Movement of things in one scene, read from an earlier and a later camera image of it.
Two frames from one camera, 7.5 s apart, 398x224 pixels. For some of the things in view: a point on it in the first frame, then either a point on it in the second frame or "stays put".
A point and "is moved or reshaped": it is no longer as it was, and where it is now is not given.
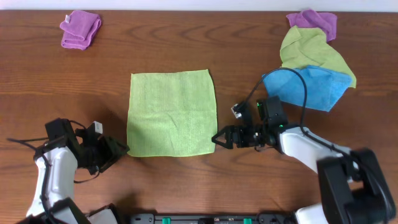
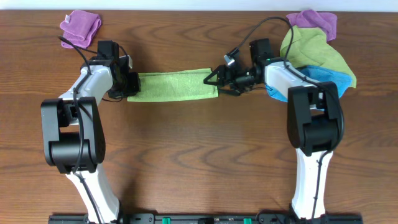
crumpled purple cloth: [310, 18] stays put
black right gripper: [231, 131] -> [230, 71]
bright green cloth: [171, 114] is moved or reshaped
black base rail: [217, 218] stays put
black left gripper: [111, 151] -> [135, 88]
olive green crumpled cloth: [306, 47] stays put
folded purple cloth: [79, 29] stays put
